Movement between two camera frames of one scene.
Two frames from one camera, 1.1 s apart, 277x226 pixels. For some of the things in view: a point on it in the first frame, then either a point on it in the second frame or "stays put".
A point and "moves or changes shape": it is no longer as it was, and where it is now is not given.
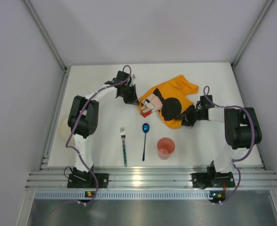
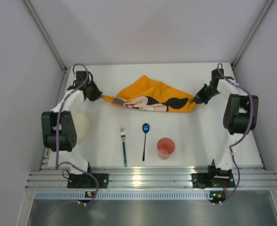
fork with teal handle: x=123 y=134 stays put
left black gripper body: x=130 y=94 to x=95 y=93
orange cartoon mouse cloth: x=169 y=100 moves or changes shape
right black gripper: x=190 y=117 to x=203 y=94
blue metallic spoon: x=146 y=128 stays put
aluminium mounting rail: x=244 y=179 stays put
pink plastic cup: x=165 y=147 stays put
